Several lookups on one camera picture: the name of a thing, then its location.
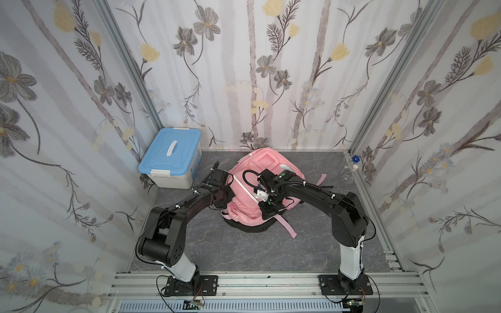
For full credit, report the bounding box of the pink school backpack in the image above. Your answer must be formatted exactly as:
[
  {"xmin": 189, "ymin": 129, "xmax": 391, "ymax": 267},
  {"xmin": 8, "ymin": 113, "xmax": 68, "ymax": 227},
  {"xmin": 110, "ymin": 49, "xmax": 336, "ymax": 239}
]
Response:
[{"xmin": 221, "ymin": 147, "xmax": 305, "ymax": 238}]

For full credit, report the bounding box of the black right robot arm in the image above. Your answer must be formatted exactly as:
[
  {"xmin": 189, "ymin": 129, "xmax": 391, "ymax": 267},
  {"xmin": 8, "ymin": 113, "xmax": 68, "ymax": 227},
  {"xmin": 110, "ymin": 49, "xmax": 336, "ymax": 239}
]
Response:
[{"xmin": 243, "ymin": 170, "xmax": 370, "ymax": 288}]

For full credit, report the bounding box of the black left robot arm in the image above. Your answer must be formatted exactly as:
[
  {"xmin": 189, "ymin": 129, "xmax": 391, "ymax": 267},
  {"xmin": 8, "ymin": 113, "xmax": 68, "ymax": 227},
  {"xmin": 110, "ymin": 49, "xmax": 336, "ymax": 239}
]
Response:
[{"xmin": 134, "ymin": 162, "xmax": 234, "ymax": 283}]

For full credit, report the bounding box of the blue lidded storage box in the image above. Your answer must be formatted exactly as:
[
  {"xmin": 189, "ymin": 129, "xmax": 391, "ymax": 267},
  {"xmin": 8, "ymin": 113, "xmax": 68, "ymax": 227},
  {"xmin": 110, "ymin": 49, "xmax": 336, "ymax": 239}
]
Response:
[{"xmin": 138, "ymin": 128, "xmax": 202, "ymax": 189}]

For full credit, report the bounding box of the clear glass flask blue cap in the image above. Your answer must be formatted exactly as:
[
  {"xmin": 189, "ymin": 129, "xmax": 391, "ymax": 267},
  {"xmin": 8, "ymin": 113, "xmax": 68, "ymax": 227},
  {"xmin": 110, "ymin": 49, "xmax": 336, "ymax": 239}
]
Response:
[{"xmin": 342, "ymin": 151, "xmax": 360, "ymax": 183}]

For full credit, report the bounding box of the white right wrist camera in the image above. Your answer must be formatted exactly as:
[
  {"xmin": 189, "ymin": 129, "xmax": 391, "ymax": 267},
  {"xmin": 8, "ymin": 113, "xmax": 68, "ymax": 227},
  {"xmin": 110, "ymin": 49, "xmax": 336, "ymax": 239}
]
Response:
[{"xmin": 253, "ymin": 189, "xmax": 269, "ymax": 202}]

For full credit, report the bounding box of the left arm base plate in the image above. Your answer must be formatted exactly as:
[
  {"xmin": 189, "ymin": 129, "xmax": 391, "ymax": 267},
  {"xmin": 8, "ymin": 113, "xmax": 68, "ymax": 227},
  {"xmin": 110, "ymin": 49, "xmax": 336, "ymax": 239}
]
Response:
[{"xmin": 160, "ymin": 275, "xmax": 219, "ymax": 297}]

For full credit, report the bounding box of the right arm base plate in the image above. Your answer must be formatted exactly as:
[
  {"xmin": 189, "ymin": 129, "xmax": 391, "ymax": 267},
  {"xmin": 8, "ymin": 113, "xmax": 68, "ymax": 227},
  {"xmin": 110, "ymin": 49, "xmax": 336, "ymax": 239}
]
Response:
[{"xmin": 318, "ymin": 273, "xmax": 374, "ymax": 296}]

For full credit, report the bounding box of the aluminium front rail frame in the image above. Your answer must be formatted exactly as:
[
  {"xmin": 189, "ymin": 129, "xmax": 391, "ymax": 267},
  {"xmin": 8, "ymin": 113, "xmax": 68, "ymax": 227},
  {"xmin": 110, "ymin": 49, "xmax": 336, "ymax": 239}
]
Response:
[{"xmin": 105, "ymin": 271, "xmax": 437, "ymax": 312}]

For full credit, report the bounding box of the white slotted cable duct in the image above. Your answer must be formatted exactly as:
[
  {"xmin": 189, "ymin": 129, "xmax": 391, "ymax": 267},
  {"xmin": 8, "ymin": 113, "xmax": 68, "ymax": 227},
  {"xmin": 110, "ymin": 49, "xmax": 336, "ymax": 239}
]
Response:
[{"xmin": 117, "ymin": 299, "xmax": 350, "ymax": 312}]

